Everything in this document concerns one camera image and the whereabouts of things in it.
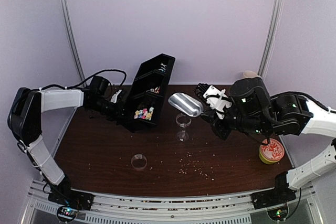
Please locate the small round lollipops pile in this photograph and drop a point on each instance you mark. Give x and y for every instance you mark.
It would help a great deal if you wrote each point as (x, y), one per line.
(163, 67)

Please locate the aluminium frame post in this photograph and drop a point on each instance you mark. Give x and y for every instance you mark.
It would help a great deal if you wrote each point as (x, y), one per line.
(71, 39)
(270, 39)

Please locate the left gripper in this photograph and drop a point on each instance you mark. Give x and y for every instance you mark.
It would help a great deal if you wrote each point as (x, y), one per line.
(117, 114)

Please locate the metal scoop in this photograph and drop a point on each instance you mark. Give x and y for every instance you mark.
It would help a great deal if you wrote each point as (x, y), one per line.
(186, 104)

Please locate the right aluminium frame post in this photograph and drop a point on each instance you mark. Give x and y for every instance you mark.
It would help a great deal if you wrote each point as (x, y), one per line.
(270, 39)

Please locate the left aluminium frame post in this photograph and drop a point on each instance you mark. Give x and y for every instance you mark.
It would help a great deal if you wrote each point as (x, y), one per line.
(71, 39)

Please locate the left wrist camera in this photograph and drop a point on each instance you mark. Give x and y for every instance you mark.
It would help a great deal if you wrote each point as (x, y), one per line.
(114, 98)

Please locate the clear jar lid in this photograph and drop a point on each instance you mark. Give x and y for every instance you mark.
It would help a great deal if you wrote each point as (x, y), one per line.
(139, 162)

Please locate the star candies pile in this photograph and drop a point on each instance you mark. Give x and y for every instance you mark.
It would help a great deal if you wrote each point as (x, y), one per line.
(145, 114)

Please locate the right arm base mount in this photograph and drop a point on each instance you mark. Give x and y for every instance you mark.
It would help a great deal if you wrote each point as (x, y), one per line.
(276, 199)

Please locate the black three-compartment candy bin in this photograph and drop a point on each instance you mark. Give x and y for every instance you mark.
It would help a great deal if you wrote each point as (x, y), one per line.
(140, 97)

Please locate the front aluminium rail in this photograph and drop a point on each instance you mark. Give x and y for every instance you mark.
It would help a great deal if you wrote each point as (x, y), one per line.
(227, 208)

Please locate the clear plastic jar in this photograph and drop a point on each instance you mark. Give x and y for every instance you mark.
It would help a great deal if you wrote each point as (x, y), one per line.
(183, 122)

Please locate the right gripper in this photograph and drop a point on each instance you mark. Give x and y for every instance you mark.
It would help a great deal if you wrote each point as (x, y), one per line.
(211, 117)

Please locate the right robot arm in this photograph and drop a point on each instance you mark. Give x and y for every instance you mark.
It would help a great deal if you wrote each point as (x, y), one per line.
(248, 108)

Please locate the cream patterned mug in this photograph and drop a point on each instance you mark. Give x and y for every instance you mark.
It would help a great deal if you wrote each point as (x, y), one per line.
(249, 74)

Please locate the green bowl with red lid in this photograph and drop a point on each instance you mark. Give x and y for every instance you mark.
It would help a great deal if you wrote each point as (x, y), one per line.
(271, 151)

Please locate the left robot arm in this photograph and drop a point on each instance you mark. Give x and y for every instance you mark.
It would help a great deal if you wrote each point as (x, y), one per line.
(29, 118)

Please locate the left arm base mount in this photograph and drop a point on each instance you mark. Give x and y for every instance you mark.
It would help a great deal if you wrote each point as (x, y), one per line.
(70, 201)

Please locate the swirl lollipops pile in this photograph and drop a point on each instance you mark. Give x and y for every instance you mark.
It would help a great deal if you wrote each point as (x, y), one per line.
(155, 90)

